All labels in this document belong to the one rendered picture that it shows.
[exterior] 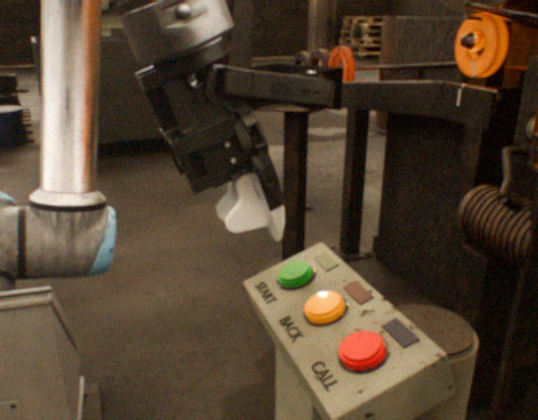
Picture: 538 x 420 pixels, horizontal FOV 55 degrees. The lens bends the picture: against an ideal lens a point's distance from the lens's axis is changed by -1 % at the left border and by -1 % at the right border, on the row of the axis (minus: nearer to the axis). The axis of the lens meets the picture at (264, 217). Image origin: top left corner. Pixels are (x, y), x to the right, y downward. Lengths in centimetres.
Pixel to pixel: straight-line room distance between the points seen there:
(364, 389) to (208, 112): 27
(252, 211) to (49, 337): 54
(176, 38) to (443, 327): 46
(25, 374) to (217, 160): 63
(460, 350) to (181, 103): 41
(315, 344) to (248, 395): 86
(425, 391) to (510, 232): 66
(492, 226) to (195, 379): 81
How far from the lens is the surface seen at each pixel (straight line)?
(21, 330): 95
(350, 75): 196
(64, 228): 108
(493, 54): 137
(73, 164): 108
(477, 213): 115
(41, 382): 101
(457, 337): 66
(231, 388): 137
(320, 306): 51
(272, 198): 50
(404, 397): 46
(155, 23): 44
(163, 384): 140
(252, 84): 47
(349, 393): 44
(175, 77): 47
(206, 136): 46
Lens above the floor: 87
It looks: 21 degrees down
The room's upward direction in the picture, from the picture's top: straight up
